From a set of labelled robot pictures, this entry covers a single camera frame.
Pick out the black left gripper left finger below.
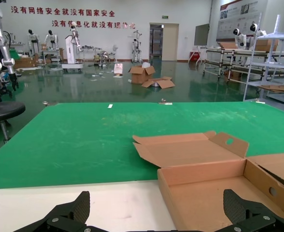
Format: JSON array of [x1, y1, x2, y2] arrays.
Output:
[[13, 190, 94, 232]]

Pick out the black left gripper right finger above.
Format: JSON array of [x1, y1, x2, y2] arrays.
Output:
[[223, 188, 284, 232]]

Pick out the open cardboard box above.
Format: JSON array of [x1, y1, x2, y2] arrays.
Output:
[[132, 130, 284, 232]]

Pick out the red box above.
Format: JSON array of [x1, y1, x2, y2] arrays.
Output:
[[188, 50, 202, 64]]

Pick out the green table mat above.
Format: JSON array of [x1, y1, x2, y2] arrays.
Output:
[[0, 101, 284, 189]]

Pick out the black stool with chrome base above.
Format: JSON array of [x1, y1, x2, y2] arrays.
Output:
[[0, 101, 26, 145]]

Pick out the flat cardboard sheets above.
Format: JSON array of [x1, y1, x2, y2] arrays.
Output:
[[257, 84, 284, 93]]

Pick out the open upright cardboard carton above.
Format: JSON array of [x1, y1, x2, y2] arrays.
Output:
[[128, 64, 156, 85]]

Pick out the white pink bag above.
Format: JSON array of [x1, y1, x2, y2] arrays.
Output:
[[113, 63, 124, 76]]

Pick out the flat open cardboard carton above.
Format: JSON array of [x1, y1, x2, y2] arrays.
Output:
[[141, 76, 176, 89]]

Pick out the cardboard boxes pile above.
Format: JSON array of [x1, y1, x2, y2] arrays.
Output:
[[13, 57, 39, 70]]

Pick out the tall white robot stand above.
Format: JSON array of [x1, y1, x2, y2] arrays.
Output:
[[61, 23, 84, 73]]

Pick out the grey background table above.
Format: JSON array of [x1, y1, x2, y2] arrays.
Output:
[[41, 49, 61, 65]]

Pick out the cluttered background workbench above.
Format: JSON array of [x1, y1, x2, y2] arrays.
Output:
[[80, 44, 115, 62]]

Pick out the white standing fan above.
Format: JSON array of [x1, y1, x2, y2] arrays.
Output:
[[111, 44, 120, 63]]

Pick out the brown cardboard strips on rack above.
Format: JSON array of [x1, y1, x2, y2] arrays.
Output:
[[216, 41, 238, 49]]

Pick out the brown carton on rack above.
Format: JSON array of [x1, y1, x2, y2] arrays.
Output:
[[255, 38, 279, 52]]

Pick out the small white humanoid robot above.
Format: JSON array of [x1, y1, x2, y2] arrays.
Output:
[[131, 40, 142, 63]]

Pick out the black white humanoid robot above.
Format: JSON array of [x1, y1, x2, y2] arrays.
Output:
[[27, 29, 40, 57], [44, 29, 59, 52]]

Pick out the white round-headed robot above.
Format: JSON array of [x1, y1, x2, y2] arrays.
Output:
[[249, 23, 268, 39], [232, 28, 251, 50]]

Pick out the dark display board on stand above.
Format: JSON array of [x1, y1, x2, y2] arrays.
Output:
[[194, 23, 210, 46]]

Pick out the beige door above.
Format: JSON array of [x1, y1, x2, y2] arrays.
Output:
[[163, 24, 179, 61]]

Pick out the white metal shelf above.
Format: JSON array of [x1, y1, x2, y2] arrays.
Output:
[[243, 14, 284, 107]]

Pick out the cardboard box holding cables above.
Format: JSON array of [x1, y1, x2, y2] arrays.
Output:
[[247, 152, 284, 191]]

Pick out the pipe frame workbench rack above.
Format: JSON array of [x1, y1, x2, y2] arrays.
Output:
[[203, 45, 284, 83]]

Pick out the large wall poster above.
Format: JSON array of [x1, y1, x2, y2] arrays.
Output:
[[215, 0, 270, 42]]

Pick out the red Chinese wall slogan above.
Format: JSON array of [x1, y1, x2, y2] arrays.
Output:
[[10, 6, 115, 17]]

